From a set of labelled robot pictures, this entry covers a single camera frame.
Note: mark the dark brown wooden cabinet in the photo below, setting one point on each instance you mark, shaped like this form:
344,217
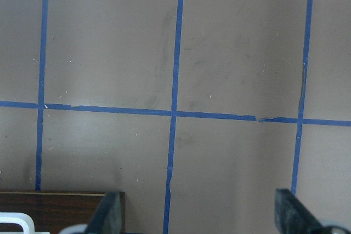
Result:
55,211

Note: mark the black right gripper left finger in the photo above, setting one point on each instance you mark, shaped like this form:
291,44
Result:
107,218

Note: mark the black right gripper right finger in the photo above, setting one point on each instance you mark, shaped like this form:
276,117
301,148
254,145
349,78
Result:
291,216

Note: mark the white plastic drawer handle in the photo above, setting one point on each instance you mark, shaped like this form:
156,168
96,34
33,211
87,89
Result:
21,219

